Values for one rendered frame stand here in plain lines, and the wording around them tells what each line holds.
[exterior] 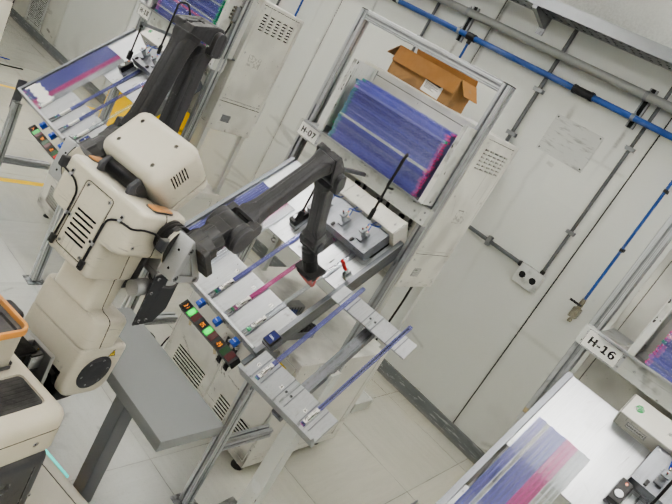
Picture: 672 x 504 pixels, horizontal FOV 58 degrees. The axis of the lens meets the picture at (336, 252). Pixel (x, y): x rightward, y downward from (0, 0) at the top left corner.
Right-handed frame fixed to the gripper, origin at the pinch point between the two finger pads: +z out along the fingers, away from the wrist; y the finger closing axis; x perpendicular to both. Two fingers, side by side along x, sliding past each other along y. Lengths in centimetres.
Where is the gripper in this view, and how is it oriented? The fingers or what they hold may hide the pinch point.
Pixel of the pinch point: (311, 283)
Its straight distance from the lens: 227.1
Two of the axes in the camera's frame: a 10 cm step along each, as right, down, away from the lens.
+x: -7.5, 4.8, -4.5
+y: -6.6, -5.5, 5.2
